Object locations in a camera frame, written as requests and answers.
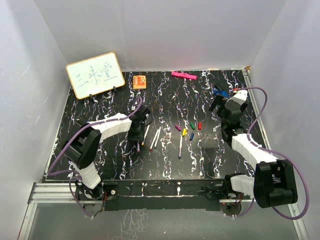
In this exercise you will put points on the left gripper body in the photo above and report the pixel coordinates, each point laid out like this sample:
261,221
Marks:
137,136

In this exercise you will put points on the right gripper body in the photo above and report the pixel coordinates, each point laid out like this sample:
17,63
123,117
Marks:
224,125

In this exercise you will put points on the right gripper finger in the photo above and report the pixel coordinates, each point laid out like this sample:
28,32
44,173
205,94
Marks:
220,109
218,100

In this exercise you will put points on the white pen yellow end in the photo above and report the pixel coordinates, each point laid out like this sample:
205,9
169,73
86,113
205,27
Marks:
145,134

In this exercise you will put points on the purple pen cap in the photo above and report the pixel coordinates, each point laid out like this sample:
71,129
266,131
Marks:
177,127

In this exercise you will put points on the yellow pen cap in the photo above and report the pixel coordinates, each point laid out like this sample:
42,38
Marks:
184,132

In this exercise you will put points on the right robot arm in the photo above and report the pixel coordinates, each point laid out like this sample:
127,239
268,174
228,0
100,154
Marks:
274,181

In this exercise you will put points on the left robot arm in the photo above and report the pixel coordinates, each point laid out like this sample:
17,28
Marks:
84,140

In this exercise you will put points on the white pen red end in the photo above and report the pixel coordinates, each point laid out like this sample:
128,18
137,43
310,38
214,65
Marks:
154,139

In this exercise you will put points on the white pen green end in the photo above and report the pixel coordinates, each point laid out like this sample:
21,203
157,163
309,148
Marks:
157,137

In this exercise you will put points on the green pen cap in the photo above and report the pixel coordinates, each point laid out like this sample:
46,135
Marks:
192,125

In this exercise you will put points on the blue pen cap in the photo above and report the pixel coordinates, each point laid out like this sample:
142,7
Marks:
191,136

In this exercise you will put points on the white pen blue end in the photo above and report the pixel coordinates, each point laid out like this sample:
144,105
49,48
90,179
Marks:
180,147

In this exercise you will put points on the blue stapler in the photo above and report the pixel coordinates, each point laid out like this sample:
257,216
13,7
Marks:
219,89

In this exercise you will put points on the pink plastic clip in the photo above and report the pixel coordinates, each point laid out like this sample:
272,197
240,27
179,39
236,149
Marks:
183,75

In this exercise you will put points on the orange card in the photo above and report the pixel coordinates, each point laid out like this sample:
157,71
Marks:
139,82

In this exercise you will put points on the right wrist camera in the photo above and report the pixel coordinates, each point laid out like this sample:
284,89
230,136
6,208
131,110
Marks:
239,96

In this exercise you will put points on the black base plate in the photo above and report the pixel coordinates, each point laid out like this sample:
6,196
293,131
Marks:
163,194

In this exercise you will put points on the small whiteboard wooden frame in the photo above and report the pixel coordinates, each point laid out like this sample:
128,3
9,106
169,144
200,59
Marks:
95,75

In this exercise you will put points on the aluminium rail frame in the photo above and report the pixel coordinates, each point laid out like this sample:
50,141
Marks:
166,158

